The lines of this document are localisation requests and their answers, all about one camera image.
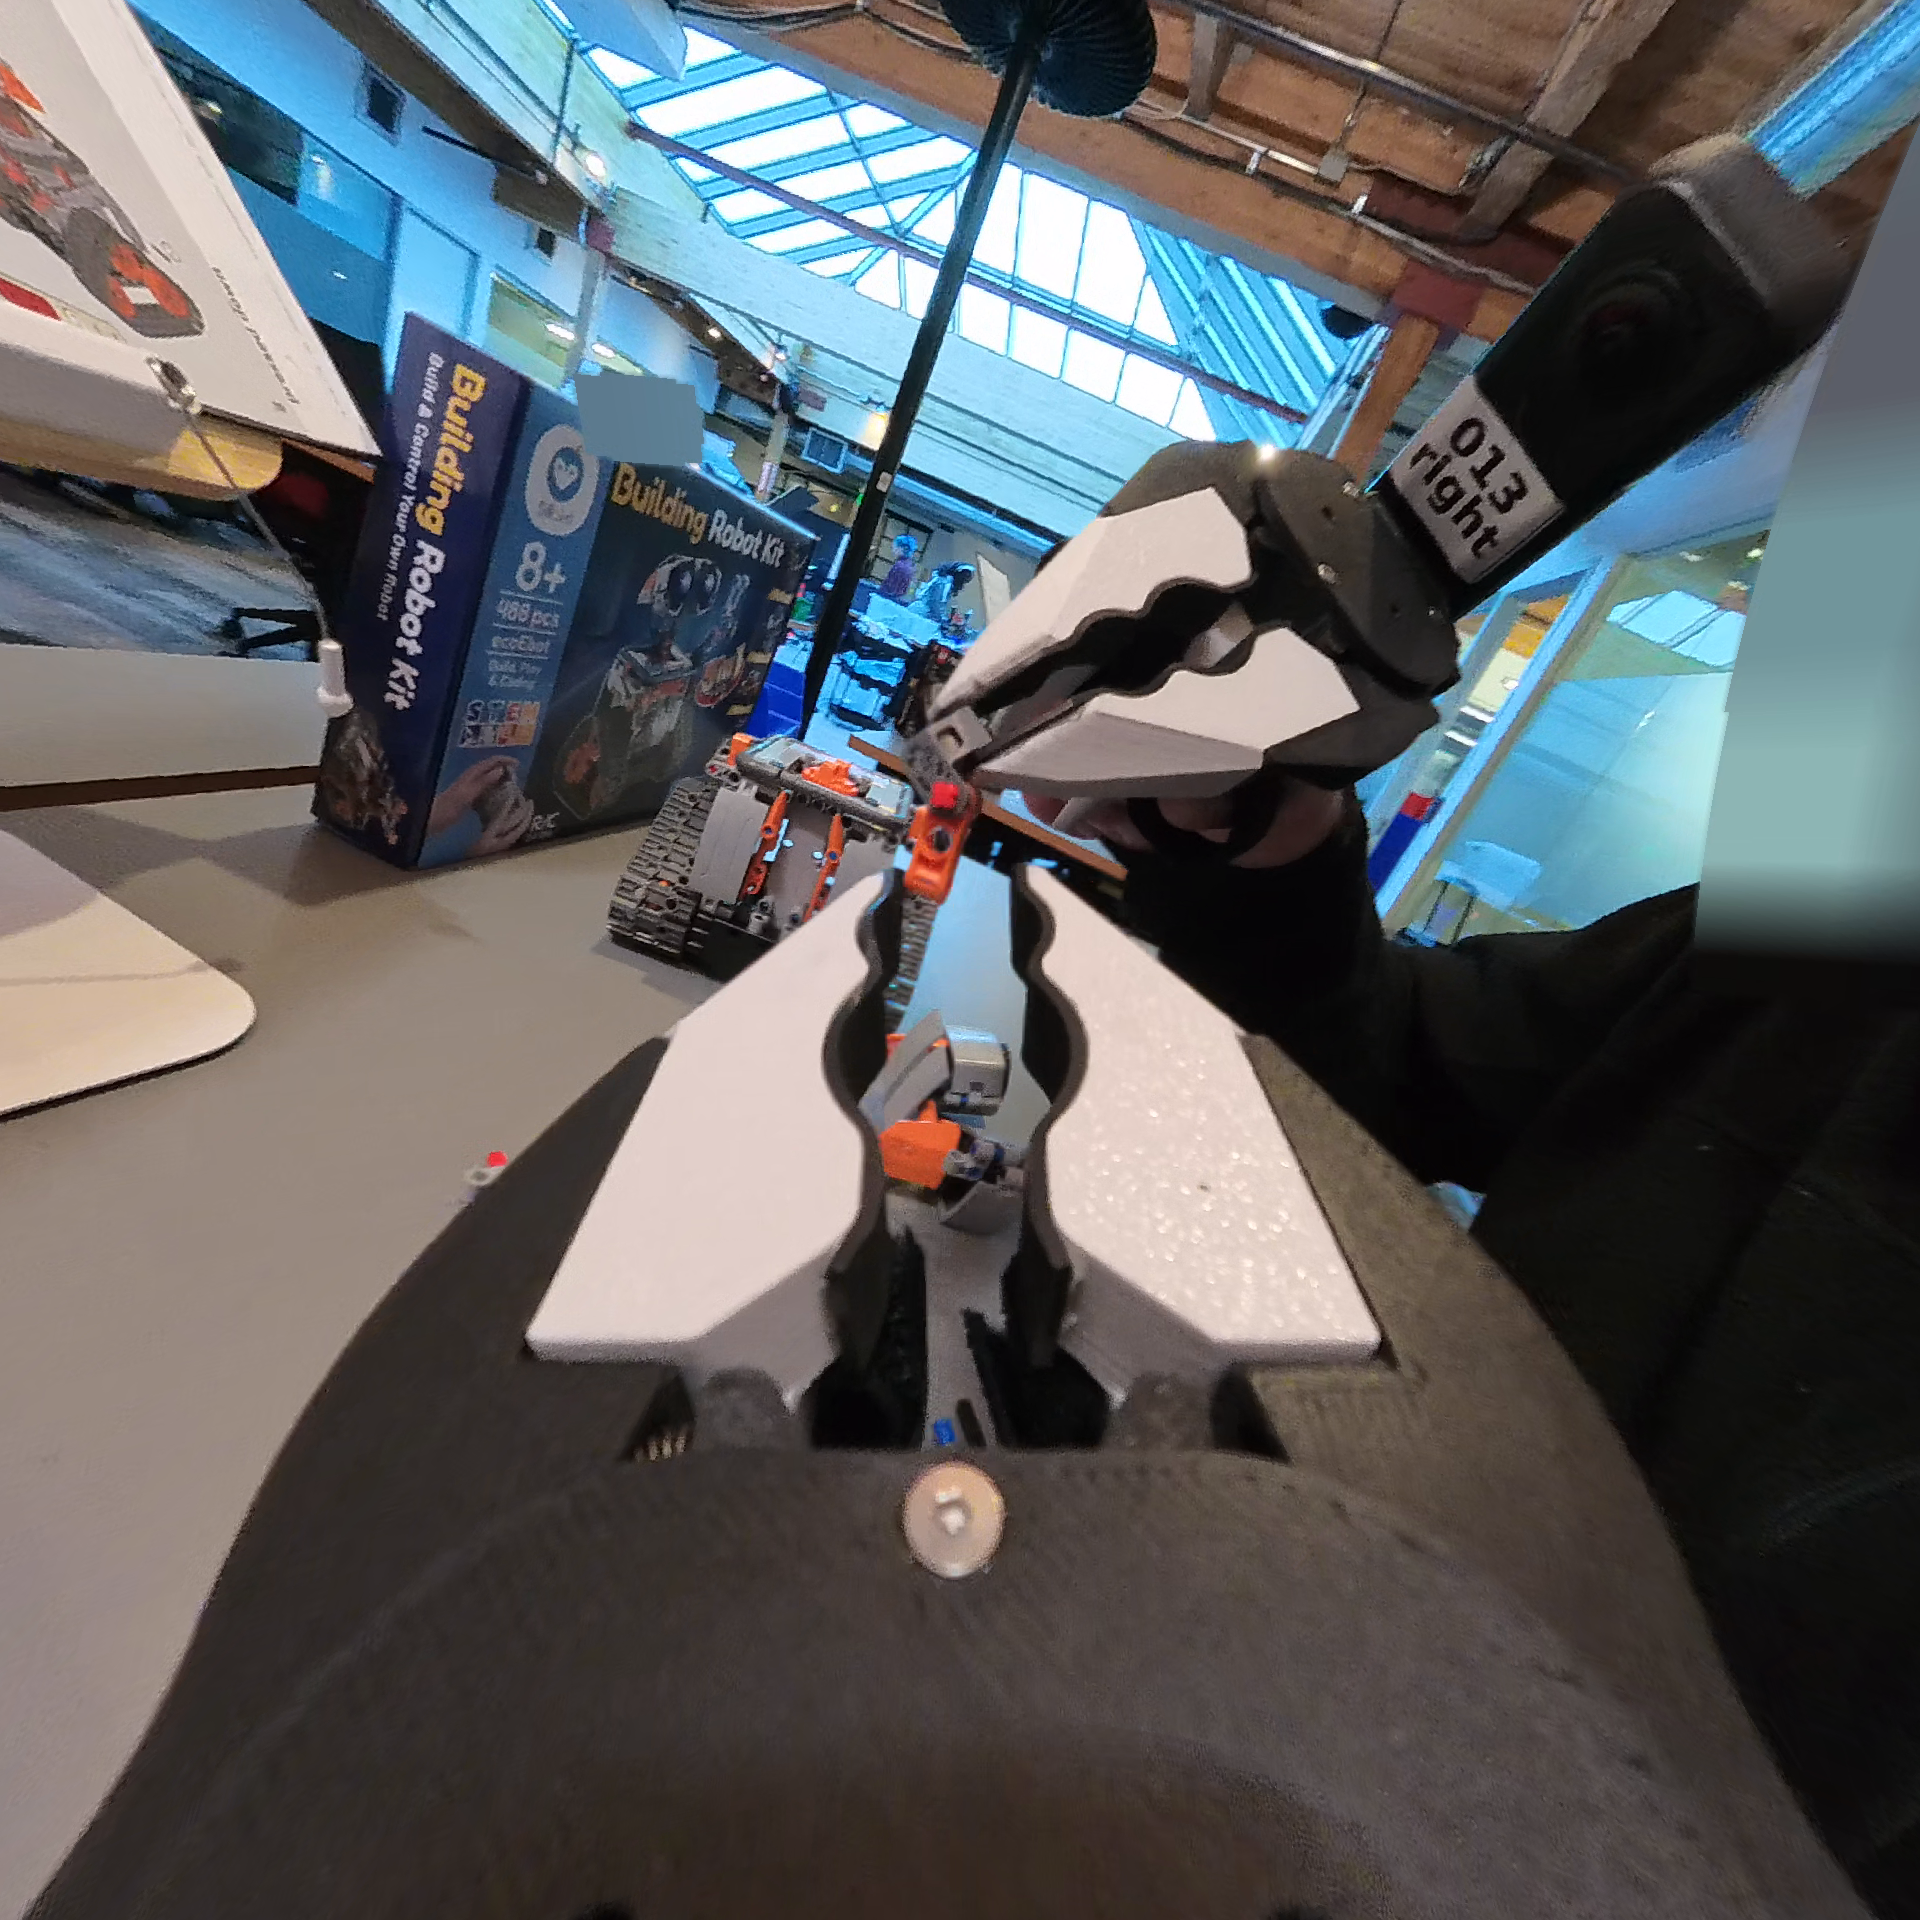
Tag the person's right hand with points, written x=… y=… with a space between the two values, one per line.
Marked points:
x=1096 y=819

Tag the grey and orange brick model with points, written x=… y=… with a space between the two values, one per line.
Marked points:
x=921 y=1148

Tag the black metal post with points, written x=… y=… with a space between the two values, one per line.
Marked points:
x=931 y=330

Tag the orange connector piece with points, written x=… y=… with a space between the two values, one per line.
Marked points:
x=938 y=854

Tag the small white connector assembly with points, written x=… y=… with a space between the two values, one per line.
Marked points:
x=483 y=1171

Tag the black tracked brick robot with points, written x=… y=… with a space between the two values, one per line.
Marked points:
x=721 y=854

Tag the blue printed cardboard box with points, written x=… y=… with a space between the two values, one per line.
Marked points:
x=450 y=600

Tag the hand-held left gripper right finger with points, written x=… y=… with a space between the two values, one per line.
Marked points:
x=1200 y=1185

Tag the person's right forearm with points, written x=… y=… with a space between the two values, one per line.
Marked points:
x=1424 y=1019

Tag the white instruction sheet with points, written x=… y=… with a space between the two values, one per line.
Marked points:
x=255 y=299

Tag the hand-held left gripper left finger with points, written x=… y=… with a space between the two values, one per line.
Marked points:
x=705 y=1185

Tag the white stand peg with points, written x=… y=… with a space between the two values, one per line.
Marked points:
x=332 y=674

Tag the white booklet holder board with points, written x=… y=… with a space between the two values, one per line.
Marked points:
x=90 y=404

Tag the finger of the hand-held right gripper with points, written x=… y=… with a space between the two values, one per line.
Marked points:
x=1140 y=555
x=1200 y=733

